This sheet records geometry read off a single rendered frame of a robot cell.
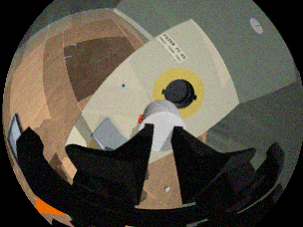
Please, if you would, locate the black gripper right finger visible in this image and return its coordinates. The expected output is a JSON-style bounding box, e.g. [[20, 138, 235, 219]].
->
[[171, 126, 256, 204]]

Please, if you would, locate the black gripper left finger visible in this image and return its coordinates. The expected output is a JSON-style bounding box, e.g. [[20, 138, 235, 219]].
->
[[65, 124, 154, 205]]

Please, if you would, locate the white cylinder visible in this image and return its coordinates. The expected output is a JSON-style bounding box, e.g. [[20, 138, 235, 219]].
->
[[139, 99, 186, 152]]

